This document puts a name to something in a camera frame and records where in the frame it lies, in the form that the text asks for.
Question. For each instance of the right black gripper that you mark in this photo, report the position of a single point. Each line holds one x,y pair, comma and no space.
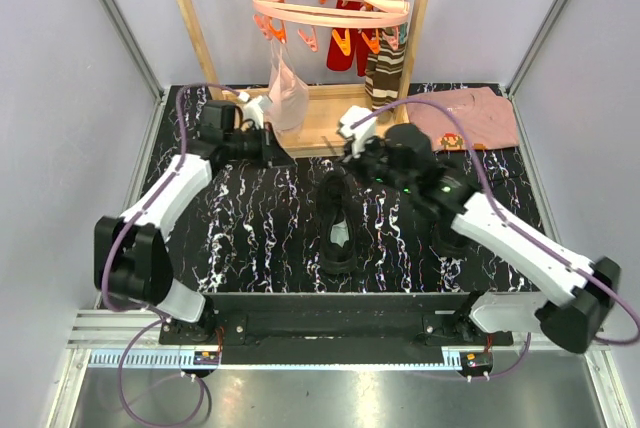
354,164

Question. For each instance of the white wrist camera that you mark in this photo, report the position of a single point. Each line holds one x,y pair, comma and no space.
254,107
356,126

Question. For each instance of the orange connector box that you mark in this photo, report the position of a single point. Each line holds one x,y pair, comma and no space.
206,357
477,361

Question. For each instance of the right orange connector box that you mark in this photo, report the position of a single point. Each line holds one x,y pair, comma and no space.
477,361

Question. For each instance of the red hanging sock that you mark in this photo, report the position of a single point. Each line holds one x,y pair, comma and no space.
348,47

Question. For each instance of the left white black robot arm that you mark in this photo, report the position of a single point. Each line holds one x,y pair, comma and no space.
131,261

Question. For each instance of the pink round clip hanger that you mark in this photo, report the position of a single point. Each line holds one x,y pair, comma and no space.
330,3

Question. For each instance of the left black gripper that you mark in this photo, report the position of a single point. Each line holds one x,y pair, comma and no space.
271,152

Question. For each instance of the black shoe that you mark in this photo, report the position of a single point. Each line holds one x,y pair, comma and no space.
446,242
337,253

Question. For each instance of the black marble pattern mat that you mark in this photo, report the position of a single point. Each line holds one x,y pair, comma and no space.
255,230

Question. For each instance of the pink hanging bra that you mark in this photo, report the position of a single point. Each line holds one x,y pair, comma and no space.
288,93

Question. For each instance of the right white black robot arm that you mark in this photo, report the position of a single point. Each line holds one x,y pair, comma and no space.
575,294

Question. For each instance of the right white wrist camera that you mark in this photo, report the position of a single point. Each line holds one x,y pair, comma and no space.
356,126

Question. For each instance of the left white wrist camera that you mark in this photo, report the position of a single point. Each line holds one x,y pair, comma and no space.
254,107

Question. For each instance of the pink folded t-shirt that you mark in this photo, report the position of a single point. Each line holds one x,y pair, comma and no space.
487,118

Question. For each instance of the wooden drying rack frame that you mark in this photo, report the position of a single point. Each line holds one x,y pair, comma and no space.
329,102

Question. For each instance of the left orange connector box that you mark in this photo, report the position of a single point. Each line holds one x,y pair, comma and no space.
206,357

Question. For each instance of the brown striped hanging sock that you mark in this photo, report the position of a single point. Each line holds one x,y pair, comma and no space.
384,69

